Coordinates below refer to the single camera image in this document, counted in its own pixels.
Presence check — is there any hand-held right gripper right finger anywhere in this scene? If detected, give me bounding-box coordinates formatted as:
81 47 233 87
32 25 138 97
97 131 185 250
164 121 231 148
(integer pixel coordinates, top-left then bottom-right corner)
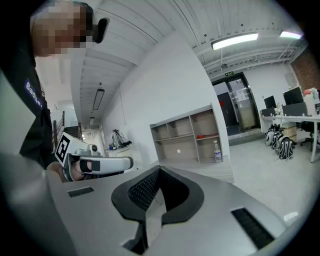
145 164 288 256

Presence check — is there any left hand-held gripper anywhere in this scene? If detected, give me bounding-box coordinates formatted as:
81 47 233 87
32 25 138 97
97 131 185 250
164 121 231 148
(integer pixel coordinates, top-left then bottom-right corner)
54 131 135 183

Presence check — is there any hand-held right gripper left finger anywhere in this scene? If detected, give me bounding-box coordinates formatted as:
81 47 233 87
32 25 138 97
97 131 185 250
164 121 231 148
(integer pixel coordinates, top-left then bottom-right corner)
47 165 161 256

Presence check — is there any person's left forearm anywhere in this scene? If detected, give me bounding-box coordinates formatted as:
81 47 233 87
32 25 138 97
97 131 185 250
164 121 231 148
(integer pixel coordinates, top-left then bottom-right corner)
46 161 66 183

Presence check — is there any person's left hand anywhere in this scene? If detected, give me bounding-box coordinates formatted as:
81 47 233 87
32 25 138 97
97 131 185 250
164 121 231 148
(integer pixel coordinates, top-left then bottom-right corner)
70 160 87 181

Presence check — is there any low white table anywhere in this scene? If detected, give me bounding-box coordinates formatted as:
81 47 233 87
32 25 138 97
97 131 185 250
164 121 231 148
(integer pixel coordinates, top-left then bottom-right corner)
104 146 134 161

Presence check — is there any dark stair railing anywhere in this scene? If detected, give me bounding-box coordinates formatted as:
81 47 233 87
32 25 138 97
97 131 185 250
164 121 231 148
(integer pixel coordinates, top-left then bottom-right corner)
51 110 66 149

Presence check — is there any unlit dark ceiling light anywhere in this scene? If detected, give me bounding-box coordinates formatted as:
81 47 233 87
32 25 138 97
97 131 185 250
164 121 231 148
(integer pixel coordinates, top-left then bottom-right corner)
92 88 106 111

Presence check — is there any grey wooden shelf unit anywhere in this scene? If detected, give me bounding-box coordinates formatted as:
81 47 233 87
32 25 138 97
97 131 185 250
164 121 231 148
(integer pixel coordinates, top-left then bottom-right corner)
149 103 224 164

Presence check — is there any clear plastic water bottle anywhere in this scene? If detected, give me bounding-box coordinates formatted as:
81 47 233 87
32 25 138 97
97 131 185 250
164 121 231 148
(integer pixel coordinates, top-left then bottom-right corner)
214 140 223 163

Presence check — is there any black and white backpack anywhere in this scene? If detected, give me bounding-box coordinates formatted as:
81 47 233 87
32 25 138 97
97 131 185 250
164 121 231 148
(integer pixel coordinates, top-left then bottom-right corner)
272 127 286 151
264 124 277 147
276 136 295 161

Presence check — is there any person's black shirt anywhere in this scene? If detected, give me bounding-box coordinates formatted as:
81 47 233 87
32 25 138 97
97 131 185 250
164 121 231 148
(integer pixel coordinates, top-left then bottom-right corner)
3 22 55 170

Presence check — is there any dark-framed glass door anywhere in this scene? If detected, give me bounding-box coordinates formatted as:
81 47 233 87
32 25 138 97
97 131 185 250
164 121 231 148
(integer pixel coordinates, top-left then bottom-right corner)
210 71 261 134

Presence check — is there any white office desk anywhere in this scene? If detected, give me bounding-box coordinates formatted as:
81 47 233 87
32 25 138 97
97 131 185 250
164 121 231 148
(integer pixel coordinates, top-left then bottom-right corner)
259 114 320 164

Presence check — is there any black office chair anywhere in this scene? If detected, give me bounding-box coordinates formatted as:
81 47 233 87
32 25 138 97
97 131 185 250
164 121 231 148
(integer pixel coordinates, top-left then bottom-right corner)
299 120 320 152

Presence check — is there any small black monitor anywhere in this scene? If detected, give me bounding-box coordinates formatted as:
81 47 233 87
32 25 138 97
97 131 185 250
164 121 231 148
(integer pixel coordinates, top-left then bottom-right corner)
263 95 278 110

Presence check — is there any dark desk partition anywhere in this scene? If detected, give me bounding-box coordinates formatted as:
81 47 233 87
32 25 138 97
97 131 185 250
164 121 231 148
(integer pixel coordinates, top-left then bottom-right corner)
281 101 309 118

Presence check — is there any person's head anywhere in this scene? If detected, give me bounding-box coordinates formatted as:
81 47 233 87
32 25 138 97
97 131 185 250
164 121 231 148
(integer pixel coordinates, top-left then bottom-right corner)
29 0 95 58

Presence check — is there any large black monitor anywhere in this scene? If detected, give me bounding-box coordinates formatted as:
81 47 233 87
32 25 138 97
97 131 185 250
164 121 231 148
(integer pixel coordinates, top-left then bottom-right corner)
282 86 305 106

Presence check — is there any lit long ceiling light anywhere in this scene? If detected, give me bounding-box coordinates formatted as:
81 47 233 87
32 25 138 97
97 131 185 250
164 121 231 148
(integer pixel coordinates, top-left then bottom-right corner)
211 32 260 51
278 30 303 40

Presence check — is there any grey machine with cables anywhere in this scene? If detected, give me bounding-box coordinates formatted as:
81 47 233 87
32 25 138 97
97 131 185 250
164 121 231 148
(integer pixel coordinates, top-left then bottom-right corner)
109 128 133 151

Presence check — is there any black head-worn camera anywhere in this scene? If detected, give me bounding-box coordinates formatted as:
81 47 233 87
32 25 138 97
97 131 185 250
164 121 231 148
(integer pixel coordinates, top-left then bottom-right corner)
91 16 111 45

